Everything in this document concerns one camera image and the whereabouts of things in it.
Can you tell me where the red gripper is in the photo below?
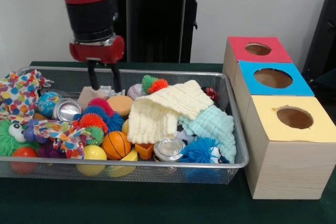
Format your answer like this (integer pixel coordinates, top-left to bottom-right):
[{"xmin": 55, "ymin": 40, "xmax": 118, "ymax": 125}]
[{"xmin": 69, "ymin": 35, "xmax": 125, "ymax": 92}]

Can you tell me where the cream waffle cloth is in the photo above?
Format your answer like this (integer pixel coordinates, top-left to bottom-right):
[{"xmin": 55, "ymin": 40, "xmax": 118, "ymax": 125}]
[{"xmin": 127, "ymin": 79, "xmax": 215, "ymax": 145}]

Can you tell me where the colourful spotted cloth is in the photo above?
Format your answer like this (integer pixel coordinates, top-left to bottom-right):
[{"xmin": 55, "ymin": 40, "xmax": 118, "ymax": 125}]
[{"xmin": 0, "ymin": 69, "xmax": 55, "ymax": 124}]

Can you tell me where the wooden box with three holes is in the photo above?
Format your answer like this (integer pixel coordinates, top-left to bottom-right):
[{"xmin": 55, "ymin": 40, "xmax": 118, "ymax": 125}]
[{"xmin": 222, "ymin": 36, "xmax": 336, "ymax": 200}]

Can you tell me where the pale wooden block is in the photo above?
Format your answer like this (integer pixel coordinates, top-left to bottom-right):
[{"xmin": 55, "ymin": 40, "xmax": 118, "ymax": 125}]
[{"xmin": 78, "ymin": 86, "xmax": 111, "ymax": 109}]

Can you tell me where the orange round sponge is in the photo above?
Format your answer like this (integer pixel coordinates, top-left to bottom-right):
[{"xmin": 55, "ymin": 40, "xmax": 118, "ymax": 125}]
[{"xmin": 107, "ymin": 95, "xmax": 134, "ymax": 117}]

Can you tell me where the blue orange spiky ball toy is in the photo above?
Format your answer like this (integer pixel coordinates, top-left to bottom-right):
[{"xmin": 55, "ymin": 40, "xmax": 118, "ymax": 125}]
[{"xmin": 73, "ymin": 98, "xmax": 125, "ymax": 146}]

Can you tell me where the blue green globe ball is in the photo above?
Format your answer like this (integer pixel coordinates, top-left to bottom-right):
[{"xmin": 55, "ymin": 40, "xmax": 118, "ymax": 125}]
[{"xmin": 37, "ymin": 91, "xmax": 64, "ymax": 119}]

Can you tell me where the orange toy basketball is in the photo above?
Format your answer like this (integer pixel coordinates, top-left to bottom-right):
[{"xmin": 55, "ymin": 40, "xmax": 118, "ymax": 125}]
[{"xmin": 101, "ymin": 130, "xmax": 132, "ymax": 161}]

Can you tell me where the silver drink can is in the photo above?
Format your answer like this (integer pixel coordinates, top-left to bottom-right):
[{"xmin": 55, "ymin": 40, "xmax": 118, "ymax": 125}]
[{"xmin": 153, "ymin": 137, "xmax": 187, "ymax": 162}]

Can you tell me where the green fuzzy toy with eyes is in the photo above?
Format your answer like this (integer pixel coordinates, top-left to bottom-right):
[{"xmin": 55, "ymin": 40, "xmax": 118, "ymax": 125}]
[{"xmin": 0, "ymin": 119, "xmax": 40, "ymax": 156}]

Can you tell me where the blue fuzzy toy with eyes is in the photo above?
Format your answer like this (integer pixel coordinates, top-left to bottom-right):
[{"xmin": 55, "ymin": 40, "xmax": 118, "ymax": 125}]
[{"xmin": 180, "ymin": 137, "xmax": 229, "ymax": 164}]

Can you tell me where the mint waffle cloth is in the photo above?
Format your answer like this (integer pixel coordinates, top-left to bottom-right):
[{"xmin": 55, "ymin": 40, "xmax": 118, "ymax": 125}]
[{"xmin": 178, "ymin": 106, "xmax": 237, "ymax": 164}]

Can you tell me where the dark green table cloth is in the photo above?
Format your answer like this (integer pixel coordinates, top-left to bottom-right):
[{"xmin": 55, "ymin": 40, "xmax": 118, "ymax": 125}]
[
  {"xmin": 313, "ymin": 68, "xmax": 336, "ymax": 96},
  {"xmin": 0, "ymin": 61, "xmax": 336, "ymax": 224}
]

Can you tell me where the black upright panel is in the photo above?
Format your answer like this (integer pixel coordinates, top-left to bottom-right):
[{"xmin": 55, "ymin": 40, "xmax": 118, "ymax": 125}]
[{"xmin": 301, "ymin": 0, "xmax": 336, "ymax": 78}]

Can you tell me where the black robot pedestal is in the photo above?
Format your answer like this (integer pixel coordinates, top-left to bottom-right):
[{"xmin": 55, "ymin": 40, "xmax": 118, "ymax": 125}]
[{"xmin": 109, "ymin": 0, "xmax": 211, "ymax": 63}]

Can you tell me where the silver wire mesh bin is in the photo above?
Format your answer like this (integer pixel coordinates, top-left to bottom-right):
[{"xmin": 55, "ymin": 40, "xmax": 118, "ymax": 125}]
[{"xmin": 0, "ymin": 66, "xmax": 250, "ymax": 185}]

